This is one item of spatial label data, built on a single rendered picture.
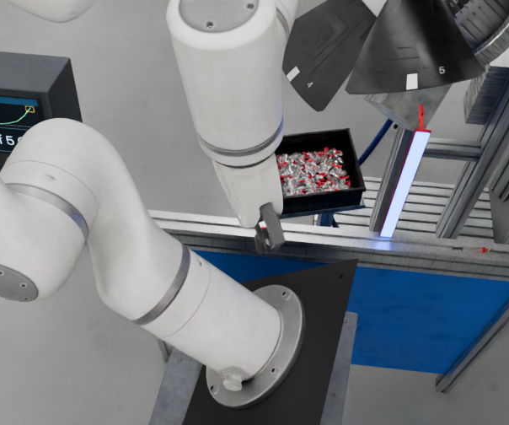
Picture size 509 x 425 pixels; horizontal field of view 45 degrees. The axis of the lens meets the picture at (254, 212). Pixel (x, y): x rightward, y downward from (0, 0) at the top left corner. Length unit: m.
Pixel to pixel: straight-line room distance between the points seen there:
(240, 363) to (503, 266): 0.67
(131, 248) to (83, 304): 1.44
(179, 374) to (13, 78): 0.54
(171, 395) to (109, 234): 0.37
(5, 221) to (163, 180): 1.76
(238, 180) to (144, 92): 2.12
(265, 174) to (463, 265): 0.78
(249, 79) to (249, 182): 0.13
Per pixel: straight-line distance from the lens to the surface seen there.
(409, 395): 2.07
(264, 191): 0.61
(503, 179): 2.44
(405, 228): 2.23
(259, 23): 0.47
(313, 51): 1.39
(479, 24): 1.34
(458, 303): 1.53
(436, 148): 1.80
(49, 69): 1.05
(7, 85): 1.02
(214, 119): 0.53
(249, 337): 0.84
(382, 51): 1.14
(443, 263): 1.31
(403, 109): 1.32
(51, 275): 0.69
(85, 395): 2.09
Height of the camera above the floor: 1.94
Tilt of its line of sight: 58 degrees down
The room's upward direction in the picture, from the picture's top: straight up
